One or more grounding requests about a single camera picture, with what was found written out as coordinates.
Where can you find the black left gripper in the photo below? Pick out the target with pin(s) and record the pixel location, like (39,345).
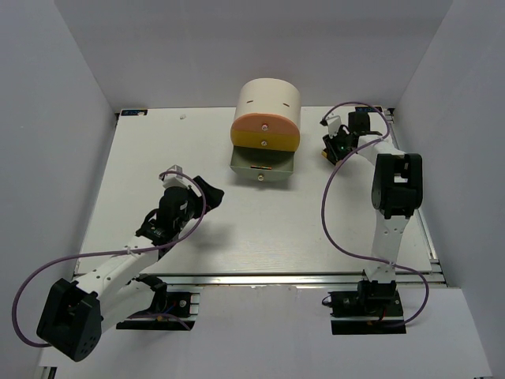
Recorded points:
(213,196)

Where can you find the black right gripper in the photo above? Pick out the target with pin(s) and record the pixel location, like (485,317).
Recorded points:
(333,154)

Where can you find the yellow drawer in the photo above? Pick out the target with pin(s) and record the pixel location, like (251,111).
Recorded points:
(264,140)

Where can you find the grey bottom drawer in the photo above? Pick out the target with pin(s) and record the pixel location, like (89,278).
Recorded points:
(262,165)

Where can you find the orange top drawer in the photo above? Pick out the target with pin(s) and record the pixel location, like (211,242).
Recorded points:
(271,123)

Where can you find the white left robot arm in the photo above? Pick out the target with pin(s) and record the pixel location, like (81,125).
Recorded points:
(78,312)

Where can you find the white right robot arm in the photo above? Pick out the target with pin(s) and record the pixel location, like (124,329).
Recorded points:
(397,192)

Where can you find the cream round drawer organizer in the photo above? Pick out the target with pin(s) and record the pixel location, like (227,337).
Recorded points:
(269,96)

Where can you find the left blue table label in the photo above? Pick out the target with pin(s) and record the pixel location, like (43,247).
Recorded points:
(133,112)

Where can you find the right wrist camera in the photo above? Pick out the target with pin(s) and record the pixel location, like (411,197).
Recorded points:
(332,122)

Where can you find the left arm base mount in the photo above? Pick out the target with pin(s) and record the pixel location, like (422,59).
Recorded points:
(169,310)

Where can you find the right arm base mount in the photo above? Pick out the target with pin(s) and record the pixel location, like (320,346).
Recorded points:
(350,317)

